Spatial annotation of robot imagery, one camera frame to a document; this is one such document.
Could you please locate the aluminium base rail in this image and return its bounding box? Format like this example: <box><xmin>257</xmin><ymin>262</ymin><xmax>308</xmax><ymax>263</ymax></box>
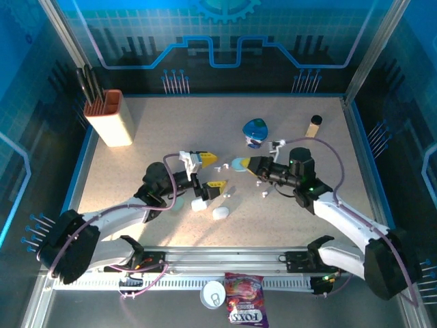
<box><xmin>39</xmin><ymin>244</ymin><xmax>366</xmax><ymax>274</ymax></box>

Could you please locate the purple candy bag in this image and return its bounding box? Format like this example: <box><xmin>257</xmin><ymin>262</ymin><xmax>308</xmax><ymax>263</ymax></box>
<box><xmin>224</xmin><ymin>272</ymin><xmax>270</xmax><ymax>328</ymax></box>

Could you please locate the black knife handle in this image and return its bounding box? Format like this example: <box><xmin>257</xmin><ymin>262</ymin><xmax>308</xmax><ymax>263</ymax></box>
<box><xmin>76</xmin><ymin>68</ymin><xmax>93</xmax><ymax>105</ymax></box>
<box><xmin>90</xmin><ymin>68</ymin><xmax>105</xmax><ymax>103</ymax></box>
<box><xmin>84</xmin><ymin>64</ymin><xmax>100</xmax><ymax>103</ymax></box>

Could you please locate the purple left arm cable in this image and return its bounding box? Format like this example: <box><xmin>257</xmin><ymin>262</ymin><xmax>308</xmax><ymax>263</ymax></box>
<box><xmin>36</xmin><ymin>153</ymin><xmax>182</xmax><ymax>301</ymax></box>

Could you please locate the aluminium frame post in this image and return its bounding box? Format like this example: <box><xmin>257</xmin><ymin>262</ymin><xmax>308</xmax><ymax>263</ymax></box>
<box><xmin>343</xmin><ymin>0</ymin><xmax>412</xmax><ymax>107</ymax></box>
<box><xmin>37</xmin><ymin>0</ymin><xmax>91</xmax><ymax>90</ymax></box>

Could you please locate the white pull-tab can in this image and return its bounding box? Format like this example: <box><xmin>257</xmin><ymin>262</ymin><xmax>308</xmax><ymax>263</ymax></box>
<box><xmin>199</xmin><ymin>279</ymin><xmax>227</xmax><ymax>310</ymax></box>

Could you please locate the light blue earbud case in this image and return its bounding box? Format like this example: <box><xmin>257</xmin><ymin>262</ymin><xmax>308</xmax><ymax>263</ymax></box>
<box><xmin>230</xmin><ymin>156</ymin><xmax>250</xmax><ymax>173</ymax></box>

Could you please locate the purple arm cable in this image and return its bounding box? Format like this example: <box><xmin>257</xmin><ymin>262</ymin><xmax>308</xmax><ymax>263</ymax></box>
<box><xmin>281</xmin><ymin>137</ymin><xmax>419</xmax><ymax>307</ymax></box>
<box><xmin>36</xmin><ymin>153</ymin><xmax>182</xmax><ymax>301</ymax></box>

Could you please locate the white slotted cable duct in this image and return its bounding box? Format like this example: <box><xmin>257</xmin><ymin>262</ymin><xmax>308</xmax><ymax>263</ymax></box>
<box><xmin>53</xmin><ymin>275</ymin><xmax>315</xmax><ymax>291</ymax></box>

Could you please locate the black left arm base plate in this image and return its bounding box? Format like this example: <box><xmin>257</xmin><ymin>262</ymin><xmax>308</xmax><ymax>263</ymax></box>
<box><xmin>103</xmin><ymin>251</ymin><xmax>169</xmax><ymax>274</ymax></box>

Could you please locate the yogurt cup blue lid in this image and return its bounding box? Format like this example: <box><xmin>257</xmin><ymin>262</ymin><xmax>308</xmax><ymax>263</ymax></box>
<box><xmin>242</xmin><ymin>118</ymin><xmax>270</xmax><ymax>150</ymax></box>

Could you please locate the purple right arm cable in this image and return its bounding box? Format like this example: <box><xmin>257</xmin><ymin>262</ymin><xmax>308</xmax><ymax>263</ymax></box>
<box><xmin>281</xmin><ymin>137</ymin><xmax>419</xmax><ymax>307</ymax></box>

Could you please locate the small beige bottle black cap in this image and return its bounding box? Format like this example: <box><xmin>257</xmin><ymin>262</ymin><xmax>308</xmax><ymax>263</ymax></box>
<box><xmin>305</xmin><ymin>115</ymin><xmax>324</xmax><ymax>138</ymax></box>

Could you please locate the white square earbud case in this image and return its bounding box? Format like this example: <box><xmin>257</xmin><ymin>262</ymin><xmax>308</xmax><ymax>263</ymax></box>
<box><xmin>191</xmin><ymin>197</ymin><xmax>209</xmax><ymax>213</ymax></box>

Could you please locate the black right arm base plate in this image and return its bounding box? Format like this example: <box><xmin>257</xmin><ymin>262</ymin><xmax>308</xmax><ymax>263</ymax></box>
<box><xmin>284</xmin><ymin>251</ymin><xmax>348</xmax><ymax>274</ymax></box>

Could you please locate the beige knife block orange top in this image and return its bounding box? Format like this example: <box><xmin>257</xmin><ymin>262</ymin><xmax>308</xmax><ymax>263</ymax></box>
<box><xmin>83</xmin><ymin>89</ymin><xmax>136</xmax><ymax>148</ymax></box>

